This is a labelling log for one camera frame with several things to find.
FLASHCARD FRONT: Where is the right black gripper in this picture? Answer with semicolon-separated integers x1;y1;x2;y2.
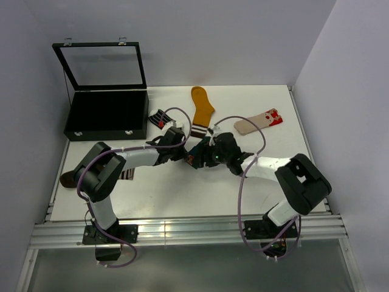
191;141;230;169

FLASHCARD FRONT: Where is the teal sock with red heel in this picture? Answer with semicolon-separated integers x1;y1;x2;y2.
185;136;212;169

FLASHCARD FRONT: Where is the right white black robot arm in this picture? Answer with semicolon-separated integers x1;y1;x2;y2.
202;133;332;243

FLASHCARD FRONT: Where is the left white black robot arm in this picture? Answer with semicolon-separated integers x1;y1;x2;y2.
74;127;185;245

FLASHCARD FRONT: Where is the black white striped ankle sock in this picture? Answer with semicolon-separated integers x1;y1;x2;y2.
148;109;184;130

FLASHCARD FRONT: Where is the beige red reindeer sock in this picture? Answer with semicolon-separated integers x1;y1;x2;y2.
233;108;283;136

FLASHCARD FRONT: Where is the mustard yellow striped sock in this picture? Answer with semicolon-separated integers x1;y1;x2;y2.
190;86;215;139

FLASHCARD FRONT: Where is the black glass-lid display box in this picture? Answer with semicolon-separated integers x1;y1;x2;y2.
52;38;149;142

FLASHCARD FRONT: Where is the brown pink striped sock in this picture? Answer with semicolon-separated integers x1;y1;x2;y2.
60;169;135;189

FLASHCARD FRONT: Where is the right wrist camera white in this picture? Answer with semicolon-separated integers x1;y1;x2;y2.
207;125;222;137

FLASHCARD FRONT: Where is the aluminium mounting rail frame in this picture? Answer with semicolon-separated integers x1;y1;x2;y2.
16;85;365;291

